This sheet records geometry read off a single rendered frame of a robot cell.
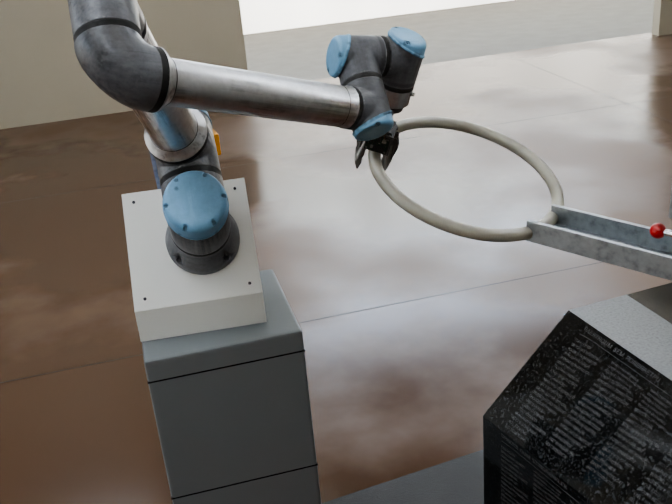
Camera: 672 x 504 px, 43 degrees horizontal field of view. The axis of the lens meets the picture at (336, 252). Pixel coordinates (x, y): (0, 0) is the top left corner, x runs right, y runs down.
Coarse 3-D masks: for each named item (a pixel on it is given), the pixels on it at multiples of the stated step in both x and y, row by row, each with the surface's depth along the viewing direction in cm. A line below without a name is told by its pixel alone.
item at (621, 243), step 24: (576, 216) 194; (600, 216) 190; (528, 240) 192; (552, 240) 188; (576, 240) 183; (600, 240) 179; (624, 240) 188; (648, 240) 184; (624, 264) 177; (648, 264) 173
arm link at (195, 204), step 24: (192, 168) 198; (216, 168) 202; (168, 192) 194; (192, 192) 194; (216, 192) 195; (168, 216) 193; (192, 216) 193; (216, 216) 193; (192, 240) 197; (216, 240) 202
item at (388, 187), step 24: (408, 120) 216; (432, 120) 220; (456, 120) 222; (504, 144) 220; (384, 192) 193; (552, 192) 206; (432, 216) 187; (552, 216) 196; (480, 240) 187; (504, 240) 188
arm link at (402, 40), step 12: (396, 36) 183; (408, 36) 185; (420, 36) 187; (396, 48) 183; (408, 48) 183; (420, 48) 184; (396, 60) 183; (408, 60) 184; (420, 60) 186; (396, 72) 186; (408, 72) 187; (384, 84) 189; (396, 84) 188; (408, 84) 189
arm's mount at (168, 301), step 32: (160, 192) 222; (128, 224) 219; (160, 224) 219; (128, 256) 216; (160, 256) 217; (256, 256) 219; (160, 288) 214; (192, 288) 215; (224, 288) 215; (256, 288) 216; (160, 320) 214; (192, 320) 215; (224, 320) 217; (256, 320) 219
